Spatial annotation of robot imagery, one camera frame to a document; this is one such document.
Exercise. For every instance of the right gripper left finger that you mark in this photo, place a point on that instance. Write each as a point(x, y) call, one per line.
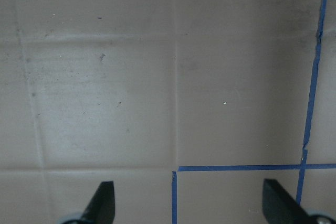
point(101, 207)

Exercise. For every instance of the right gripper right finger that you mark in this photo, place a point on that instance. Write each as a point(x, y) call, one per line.
point(279, 207)

